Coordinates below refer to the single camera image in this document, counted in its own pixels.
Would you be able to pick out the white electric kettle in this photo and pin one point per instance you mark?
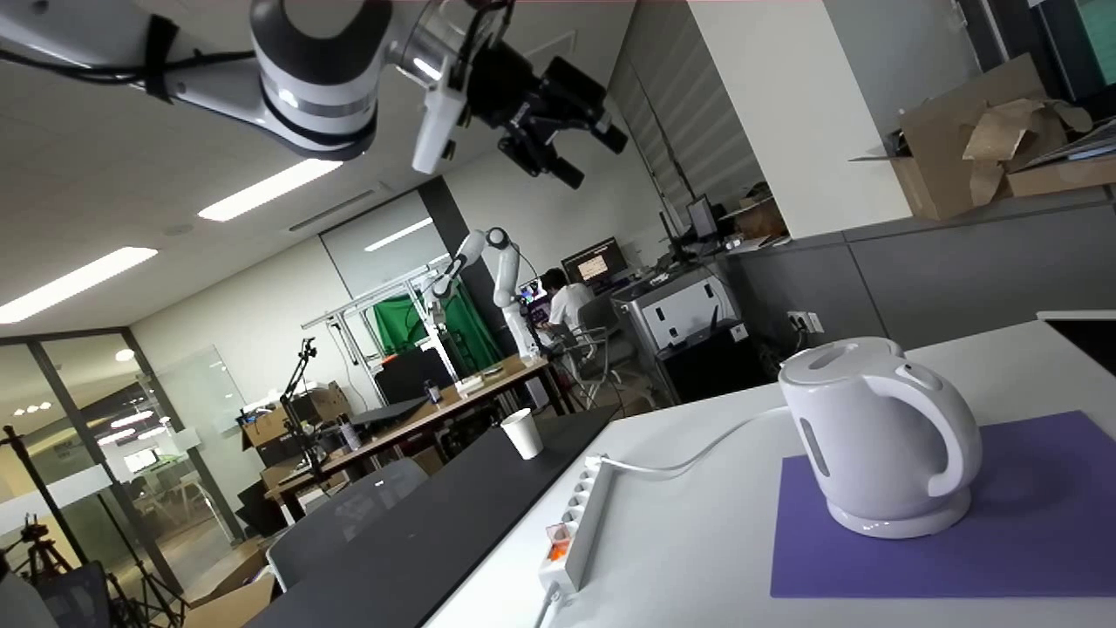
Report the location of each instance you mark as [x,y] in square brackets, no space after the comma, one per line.
[872,441]

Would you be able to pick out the purple table mat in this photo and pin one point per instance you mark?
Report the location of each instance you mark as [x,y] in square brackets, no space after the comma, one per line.
[1048,512]

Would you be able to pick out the long wooden work table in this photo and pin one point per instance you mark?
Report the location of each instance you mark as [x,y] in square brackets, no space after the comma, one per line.
[405,424]

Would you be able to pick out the large open cardboard box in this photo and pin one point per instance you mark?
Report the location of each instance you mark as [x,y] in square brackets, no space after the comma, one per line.
[964,142]

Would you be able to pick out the black camera on stand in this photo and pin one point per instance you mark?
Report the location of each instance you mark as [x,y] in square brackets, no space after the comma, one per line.
[301,364]

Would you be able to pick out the brown cardboard floor box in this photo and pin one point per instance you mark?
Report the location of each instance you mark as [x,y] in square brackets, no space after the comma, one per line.
[233,597]

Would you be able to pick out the long ceiling light panel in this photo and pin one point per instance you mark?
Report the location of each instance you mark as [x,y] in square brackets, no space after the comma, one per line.
[70,284]

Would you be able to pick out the seated person in white shirt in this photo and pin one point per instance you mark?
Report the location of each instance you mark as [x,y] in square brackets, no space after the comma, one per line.
[570,304]

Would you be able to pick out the short ceiling light panel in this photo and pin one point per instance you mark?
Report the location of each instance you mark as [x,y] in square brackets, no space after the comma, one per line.
[271,191]

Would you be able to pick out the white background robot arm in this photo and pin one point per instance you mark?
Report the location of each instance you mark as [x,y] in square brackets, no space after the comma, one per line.
[507,279]

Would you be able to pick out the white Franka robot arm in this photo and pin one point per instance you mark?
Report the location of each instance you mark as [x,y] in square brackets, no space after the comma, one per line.
[316,71]

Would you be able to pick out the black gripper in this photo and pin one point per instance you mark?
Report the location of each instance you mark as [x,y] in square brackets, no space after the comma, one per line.
[518,92]

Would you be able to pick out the white power strip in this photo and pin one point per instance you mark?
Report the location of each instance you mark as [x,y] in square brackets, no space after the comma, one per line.
[576,522]

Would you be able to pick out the black camera tripod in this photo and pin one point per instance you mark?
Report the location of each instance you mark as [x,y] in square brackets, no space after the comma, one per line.
[70,559]

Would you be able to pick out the black computer monitor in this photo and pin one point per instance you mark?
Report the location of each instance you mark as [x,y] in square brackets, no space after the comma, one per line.
[595,264]

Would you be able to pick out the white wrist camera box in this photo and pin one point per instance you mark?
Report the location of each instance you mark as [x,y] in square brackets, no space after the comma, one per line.
[433,129]

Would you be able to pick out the green screen cloth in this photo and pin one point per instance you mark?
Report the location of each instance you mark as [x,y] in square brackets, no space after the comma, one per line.
[401,322]

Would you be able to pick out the white paper cup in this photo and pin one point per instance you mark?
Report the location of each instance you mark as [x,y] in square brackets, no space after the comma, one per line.
[524,434]

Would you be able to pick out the white wall outlet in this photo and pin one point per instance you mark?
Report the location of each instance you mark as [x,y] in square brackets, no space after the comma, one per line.
[807,322]

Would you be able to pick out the grey partition wall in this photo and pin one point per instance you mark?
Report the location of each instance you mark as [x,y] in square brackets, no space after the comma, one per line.
[964,274]

